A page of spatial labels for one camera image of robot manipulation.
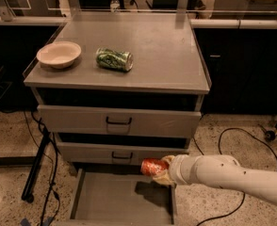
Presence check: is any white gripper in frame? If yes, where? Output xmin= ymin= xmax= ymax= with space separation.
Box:
xmin=153 ymin=154 xmax=195 ymax=186

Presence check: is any red coke can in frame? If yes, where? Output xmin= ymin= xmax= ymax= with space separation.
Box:
xmin=140 ymin=158 xmax=169 ymax=176

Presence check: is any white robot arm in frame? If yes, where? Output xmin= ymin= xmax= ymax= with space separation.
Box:
xmin=153 ymin=154 xmax=277 ymax=205

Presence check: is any grey middle drawer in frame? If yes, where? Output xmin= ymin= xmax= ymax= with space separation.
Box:
xmin=57 ymin=142 xmax=188 ymax=166

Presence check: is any grey open bottom drawer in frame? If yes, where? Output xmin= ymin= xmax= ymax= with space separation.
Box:
xmin=52 ymin=168 xmax=178 ymax=226

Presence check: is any grey drawer cabinet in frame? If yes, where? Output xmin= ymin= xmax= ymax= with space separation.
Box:
xmin=23 ymin=10 xmax=212 ymax=226

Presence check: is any green soda can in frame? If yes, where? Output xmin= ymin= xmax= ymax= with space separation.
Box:
xmin=95 ymin=48 xmax=133 ymax=73

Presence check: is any grey top drawer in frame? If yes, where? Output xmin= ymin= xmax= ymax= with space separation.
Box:
xmin=38 ymin=105 xmax=201 ymax=138

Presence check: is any black caster wheel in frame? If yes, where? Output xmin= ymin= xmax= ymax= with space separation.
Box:
xmin=265 ymin=130 xmax=276 ymax=141

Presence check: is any black stand leg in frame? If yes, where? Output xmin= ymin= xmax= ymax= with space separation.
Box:
xmin=22 ymin=128 xmax=49 ymax=203

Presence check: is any white bowl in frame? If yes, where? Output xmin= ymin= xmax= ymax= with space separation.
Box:
xmin=36 ymin=41 xmax=81 ymax=69

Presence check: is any clear water bottle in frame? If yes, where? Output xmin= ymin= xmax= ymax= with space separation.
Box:
xmin=110 ymin=0 xmax=121 ymax=12

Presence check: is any black floor cable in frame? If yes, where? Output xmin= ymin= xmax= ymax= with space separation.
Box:
xmin=193 ymin=127 xmax=277 ymax=226

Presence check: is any black cable bundle left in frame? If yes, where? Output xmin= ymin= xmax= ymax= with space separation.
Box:
xmin=23 ymin=110 xmax=61 ymax=226

